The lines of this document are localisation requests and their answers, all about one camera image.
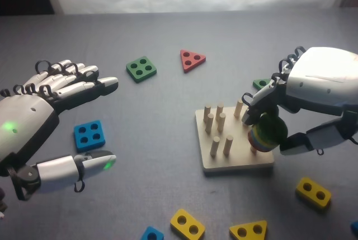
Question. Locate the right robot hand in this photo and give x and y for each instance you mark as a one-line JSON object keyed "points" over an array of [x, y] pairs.
{"points": [[321, 80]]}

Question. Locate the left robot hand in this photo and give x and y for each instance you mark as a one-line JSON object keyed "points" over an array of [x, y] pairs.
{"points": [[22, 117]]}

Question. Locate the green triangle three-hole block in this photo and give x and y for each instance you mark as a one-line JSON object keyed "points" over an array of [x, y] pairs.
{"points": [[260, 84]]}

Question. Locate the blue square four-hole block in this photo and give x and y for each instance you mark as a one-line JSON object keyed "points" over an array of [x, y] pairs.
{"points": [[88, 136]]}

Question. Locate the yellow rectangle two-hole block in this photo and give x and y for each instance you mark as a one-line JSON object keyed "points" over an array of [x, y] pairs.
{"points": [[186, 224], [313, 192]]}

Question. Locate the wooden peg board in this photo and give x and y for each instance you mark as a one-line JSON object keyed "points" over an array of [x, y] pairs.
{"points": [[237, 159]]}

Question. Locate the green square four-hole block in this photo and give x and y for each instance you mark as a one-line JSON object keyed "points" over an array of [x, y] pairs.
{"points": [[141, 69]]}

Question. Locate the red triangle three-hole block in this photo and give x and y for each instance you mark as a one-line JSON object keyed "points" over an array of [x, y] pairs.
{"points": [[190, 59]]}

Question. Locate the yellow triangle block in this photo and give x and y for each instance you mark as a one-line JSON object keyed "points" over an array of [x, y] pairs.
{"points": [[249, 230]]}

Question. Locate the blue block with hole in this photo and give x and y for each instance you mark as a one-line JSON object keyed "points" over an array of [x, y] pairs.
{"points": [[151, 235]]}

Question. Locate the grey table cloth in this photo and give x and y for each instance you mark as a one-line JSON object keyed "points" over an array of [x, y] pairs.
{"points": [[156, 111]]}

